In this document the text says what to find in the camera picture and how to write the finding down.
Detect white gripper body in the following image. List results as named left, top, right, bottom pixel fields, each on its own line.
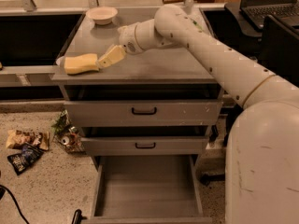
left=118, top=24, right=144, bottom=54

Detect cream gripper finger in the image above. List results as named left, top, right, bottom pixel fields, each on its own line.
left=96, top=45, right=126, bottom=69

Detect yellow sponge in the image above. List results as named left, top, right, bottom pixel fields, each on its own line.
left=64, top=53, right=99, bottom=75

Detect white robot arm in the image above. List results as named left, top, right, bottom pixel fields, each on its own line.
left=97, top=5, right=299, bottom=224

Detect grey drawer cabinet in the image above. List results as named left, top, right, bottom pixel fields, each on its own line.
left=51, top=6, right=233, bottom=224

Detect top grey drawer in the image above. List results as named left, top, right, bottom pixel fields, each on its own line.
left=65, top=84, right=221, bottom=127

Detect grey drawer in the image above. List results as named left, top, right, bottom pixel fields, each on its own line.
left=65, top=84, right=221, bottom=127
left=82, top=126, right=208, bottom=156
left=82, top=155, right=212, bottom=224

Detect middle grey drawer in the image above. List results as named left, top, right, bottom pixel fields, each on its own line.
left=82, top=126, right=208, bottom=156

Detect bottom grey drawer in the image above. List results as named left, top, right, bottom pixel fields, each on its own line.
left=82, top=155, right=212, bottom=224

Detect white bowl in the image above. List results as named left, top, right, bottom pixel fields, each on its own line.
left=86, top=7, right=118, bottom=25

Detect green snack bag on floor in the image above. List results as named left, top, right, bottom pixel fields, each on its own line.
left=51, top=110, right=85, bottom=154

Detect soda can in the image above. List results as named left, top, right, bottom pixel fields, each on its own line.
left=61, top=136, right=72, bottom=146

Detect yellow snack bag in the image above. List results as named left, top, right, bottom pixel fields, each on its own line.
left=6, top=130, right=50, bottom=150

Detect dark blue snack bag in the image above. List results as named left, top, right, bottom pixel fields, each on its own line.
left=7, top=144, right=43, bottom=175

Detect black office chair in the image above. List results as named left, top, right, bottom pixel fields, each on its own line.
left=258, top=15, right=299, bottom=87

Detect black laptop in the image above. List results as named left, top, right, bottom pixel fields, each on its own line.
left=240, top=0, right=299, bottom=31

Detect black drawer handle top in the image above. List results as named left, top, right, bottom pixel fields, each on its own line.
left=131, top=107, right=157, bottom=116

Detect black drawer handle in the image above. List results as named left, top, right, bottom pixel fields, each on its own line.
left=131, top=107, right=157, bottom=116
left=135, top=143, right=156, bottom=149

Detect black drawer handle middle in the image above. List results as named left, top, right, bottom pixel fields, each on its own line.
left=135, top=143, right=156, bottom=149

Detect black cable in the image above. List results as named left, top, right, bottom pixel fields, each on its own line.
left=0, top=184, right=31, bottom=224

